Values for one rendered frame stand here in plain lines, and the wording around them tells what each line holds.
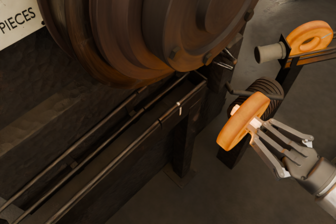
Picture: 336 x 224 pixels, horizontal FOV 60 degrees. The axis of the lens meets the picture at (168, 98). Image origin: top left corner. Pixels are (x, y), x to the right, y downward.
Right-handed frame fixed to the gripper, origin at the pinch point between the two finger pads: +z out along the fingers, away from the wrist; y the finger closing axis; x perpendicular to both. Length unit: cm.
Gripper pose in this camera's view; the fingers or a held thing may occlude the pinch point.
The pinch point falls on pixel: (245, 118)
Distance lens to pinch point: 68.0
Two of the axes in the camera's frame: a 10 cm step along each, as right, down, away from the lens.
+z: -7.1, -6.1, 3.6
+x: 0.4, -5.4, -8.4
